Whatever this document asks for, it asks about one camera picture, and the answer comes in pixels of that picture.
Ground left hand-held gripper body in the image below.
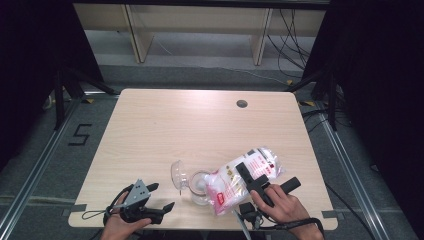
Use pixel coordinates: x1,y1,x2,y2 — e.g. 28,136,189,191
118,179,165,225

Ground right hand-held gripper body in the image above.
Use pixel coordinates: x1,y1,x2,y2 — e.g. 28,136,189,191
233,201,268,240

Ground red and white sugar pouch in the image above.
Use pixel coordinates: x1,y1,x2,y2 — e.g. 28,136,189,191
203,146,286,217

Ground clear glass jar with lid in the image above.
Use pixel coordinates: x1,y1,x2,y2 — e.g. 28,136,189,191
170,159,215,206

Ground person's right hand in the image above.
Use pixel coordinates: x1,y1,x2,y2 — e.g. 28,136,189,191
249,183,320,231

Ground person's left hand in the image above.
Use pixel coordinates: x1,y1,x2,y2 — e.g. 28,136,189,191
100,192,153,240

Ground grey tape strip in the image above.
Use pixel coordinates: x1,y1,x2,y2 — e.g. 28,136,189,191
61,203,88,218
321,209,340,220

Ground black metal stand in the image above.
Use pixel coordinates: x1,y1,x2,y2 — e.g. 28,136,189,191
285,68,338,132
53,64,120,131

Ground black curtain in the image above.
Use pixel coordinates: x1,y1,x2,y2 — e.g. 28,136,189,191
301,0,424,234
0,0,104,171

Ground beige wooden shelf unit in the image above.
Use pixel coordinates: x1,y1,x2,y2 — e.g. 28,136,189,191
72,3,326,66

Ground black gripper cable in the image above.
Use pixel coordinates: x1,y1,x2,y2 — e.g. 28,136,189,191
103,183,135,228

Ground black wrist strap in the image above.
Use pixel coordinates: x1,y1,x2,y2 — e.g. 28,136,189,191
258,217,326,240

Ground thin grey lanyard loop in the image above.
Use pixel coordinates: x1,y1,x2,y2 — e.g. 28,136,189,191
81,209,112,221

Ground metal floor rail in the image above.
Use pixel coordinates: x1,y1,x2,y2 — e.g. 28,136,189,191
314,103,388,240
0,96,82,234

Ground black floor cable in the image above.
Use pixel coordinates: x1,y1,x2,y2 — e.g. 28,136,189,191
324,183,378,240

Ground black cables by stand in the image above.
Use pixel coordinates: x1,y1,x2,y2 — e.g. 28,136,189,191
301,108,351,134

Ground white floor cable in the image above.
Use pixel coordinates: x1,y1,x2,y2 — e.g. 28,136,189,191
154,39,290,85

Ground bundle of black hanging cables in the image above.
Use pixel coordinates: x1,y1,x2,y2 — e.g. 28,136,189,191
266,8,313,80

